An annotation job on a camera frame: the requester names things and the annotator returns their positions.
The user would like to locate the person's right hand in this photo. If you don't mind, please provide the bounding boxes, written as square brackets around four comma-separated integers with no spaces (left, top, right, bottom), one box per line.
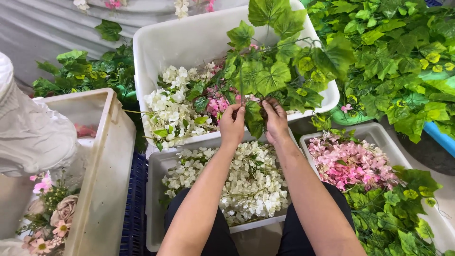
[261,98,291,145]

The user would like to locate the person's left hand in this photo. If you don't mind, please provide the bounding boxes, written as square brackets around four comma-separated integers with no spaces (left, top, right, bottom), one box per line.
[220,103,246,146]

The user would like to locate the pink artificial flower sprays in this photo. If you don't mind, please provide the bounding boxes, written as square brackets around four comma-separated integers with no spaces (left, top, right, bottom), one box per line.
[205,43,262,123]

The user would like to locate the person's left leg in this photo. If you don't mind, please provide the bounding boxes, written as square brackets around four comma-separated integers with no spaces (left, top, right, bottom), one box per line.
[164,187,239,256]

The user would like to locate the small heap of leaf vines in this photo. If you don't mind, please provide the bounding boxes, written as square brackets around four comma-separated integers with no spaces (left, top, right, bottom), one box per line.
[32,19,148,153]

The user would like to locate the white plastic bin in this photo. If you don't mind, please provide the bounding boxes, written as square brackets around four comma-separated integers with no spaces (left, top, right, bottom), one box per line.
[145,127,303,253]
[299,122,455,254]

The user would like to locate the person's right leg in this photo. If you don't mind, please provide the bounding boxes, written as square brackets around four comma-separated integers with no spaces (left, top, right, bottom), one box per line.
[277,182,357,256]

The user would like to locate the big heap of leaf vines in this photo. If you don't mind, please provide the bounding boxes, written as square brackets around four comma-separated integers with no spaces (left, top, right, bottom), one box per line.
[302,0,455,144]

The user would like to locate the hanging white and pink flowers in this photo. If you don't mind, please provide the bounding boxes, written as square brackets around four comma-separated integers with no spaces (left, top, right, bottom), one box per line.
[73,0,217,19]

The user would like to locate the dark blue plastic crate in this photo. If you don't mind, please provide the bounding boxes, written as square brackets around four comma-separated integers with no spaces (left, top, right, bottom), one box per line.
[119,151,150,256]

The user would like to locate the heap of pink flower petals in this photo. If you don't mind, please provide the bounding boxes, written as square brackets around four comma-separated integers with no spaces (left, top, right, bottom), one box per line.
[307,132,400,192]

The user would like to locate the heap of white flower petals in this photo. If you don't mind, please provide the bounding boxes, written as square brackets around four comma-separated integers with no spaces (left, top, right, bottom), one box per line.
[162,140,290,227]

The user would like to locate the green plastic bag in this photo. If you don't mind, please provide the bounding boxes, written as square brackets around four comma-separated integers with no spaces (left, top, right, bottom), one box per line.
[329,105,368,126]

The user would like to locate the large white plastic tub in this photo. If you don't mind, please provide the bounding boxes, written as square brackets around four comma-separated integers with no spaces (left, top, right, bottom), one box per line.
[132,0,340,149]

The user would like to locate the heap of green leaf stems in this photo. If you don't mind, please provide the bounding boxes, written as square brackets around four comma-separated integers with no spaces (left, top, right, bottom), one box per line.
[343,165,455,256]

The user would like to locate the white artificial flower sprays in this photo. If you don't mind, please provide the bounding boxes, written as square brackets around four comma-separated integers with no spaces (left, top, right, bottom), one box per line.
[143,61,222,151]

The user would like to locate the green artificial leaf vine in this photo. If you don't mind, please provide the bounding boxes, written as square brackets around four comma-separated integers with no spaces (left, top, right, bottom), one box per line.
[222,0,356,140]

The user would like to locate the cream plastic bin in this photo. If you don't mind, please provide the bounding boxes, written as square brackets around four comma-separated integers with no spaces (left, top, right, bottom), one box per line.
[0,87,137,256]

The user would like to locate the person's leg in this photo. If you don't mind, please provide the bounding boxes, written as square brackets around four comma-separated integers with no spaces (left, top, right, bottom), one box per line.
[164,187,239,256]
[277,182,357,256]

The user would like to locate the mixed artificial flower bouquet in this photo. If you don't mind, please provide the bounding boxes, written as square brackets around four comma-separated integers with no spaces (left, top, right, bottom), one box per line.
[16,171,82,256]

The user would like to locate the grey draped cloth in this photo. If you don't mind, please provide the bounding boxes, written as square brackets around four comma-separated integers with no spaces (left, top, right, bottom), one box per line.
[0,0,249,87]

